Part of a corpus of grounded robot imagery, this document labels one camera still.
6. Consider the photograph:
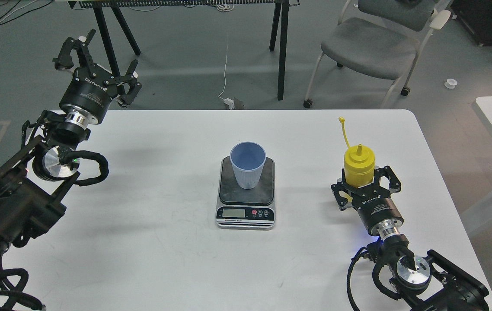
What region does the grey office chair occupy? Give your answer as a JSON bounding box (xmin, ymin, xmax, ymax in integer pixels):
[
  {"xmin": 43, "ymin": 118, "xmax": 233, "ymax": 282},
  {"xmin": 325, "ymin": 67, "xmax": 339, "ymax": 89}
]
[{"xmin": 303, "ymin": 0, "xmax": 451, "ymax": 109}]

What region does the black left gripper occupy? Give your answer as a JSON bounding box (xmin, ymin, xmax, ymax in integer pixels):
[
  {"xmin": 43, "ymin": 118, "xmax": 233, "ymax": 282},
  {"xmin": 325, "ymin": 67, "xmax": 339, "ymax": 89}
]
[{"xmin": 52, "ymin": 29, "xmax": 142, "ymax": 126}]

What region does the yellow squeeze bottle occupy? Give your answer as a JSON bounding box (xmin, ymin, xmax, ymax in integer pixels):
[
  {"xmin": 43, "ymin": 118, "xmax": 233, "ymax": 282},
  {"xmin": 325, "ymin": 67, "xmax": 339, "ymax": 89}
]
[{"xmin": 339, "ymin": 117, "xmax": 376, "ymax": 188}]

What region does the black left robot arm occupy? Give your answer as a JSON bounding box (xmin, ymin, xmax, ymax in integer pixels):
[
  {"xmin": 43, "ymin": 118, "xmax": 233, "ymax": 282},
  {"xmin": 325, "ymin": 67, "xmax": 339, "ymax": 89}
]
[{"xmin": 0, "ymin": 29, "xmax": 143, "ymax": 311}]

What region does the digital kitchen scale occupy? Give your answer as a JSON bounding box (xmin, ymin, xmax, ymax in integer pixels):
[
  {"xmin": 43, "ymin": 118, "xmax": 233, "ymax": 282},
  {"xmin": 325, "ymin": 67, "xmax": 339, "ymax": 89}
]
[{"xmin": 215, "ymin": 157, "xmax": 276, "ymax": 230}]

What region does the black trestle table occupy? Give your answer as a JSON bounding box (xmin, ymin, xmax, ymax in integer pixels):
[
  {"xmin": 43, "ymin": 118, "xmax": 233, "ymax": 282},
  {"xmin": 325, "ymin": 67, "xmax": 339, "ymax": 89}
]
[{"xmin": 68, "ymin": 0, "xmax": 300, "ymax": 107}]

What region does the small white spool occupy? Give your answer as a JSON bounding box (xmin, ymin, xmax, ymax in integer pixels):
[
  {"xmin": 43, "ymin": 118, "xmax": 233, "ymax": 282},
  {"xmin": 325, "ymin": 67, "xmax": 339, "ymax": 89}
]
[{"xmin": 444, "ymin": 78, "xmax": 458, "ymax": 90}]

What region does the blue ribbed plastic cup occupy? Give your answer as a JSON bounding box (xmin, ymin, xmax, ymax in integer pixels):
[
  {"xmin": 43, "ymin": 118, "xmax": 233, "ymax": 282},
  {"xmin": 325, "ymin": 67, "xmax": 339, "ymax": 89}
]
[{"xmin": 230, "ymin": 141, "xmax": 266, "ymax": 190}]

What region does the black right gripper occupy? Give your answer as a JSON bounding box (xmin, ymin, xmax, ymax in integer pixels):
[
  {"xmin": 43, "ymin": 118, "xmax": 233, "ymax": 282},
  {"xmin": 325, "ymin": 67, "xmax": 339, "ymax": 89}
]
[{"xmin": 331, "ymin": 166, "xmax": 404, "ymax": 236}]

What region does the black box on floor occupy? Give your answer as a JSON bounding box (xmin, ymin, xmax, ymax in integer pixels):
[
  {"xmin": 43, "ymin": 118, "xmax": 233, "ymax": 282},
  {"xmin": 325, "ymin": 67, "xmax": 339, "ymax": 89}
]
[{"xmin": 450, "ymin": 0, "xmax": 492, "ymax": 47}]

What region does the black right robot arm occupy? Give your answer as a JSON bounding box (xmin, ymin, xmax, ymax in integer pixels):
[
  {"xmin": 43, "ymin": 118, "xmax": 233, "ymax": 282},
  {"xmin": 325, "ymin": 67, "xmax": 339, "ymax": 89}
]
[{"xmin": 331, "ymin": 166, "xmax": 489, "ymax": 311}]

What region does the white cable with plug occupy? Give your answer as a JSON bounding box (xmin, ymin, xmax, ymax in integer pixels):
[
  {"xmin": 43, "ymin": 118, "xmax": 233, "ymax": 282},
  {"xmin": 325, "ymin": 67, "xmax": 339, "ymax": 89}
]
[{"xmin": 218, "ymin": 32, "xmax": 236, "ymax": 111}]

